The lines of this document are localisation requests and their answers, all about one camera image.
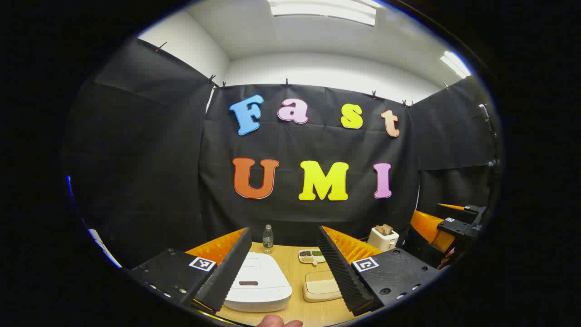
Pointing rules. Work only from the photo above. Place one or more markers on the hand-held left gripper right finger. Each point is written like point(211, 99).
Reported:
point(338, 268)

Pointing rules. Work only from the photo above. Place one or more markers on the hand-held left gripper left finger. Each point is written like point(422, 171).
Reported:
point(229, 268)

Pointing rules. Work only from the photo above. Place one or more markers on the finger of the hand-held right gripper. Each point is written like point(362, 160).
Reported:
point(467, 213)
point(429, 227)

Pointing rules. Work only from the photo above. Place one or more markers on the clear container of rice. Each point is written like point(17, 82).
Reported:
point(320, 288)

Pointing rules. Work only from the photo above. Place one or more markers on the white rice cooker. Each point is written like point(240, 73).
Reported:
point(261, 281)

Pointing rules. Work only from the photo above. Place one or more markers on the white divided grain dish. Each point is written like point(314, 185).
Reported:
point(311, 256)

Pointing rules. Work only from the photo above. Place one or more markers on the bread slice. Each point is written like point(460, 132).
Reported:
point(380, 230)
point(388, 228)

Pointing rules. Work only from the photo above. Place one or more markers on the white toaster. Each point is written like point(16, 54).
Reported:
point(383, 243)

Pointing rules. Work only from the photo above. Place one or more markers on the clear water bottle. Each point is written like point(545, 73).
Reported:
point(268, 238)

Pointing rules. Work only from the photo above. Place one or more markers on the small ceiling light panel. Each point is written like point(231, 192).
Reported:
point(455, 64)

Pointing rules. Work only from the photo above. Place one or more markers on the black backdrop cloth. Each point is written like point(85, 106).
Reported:
point(159, 159)

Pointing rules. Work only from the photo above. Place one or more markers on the large ceiling light panel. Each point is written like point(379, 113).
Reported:
point(322, 11)

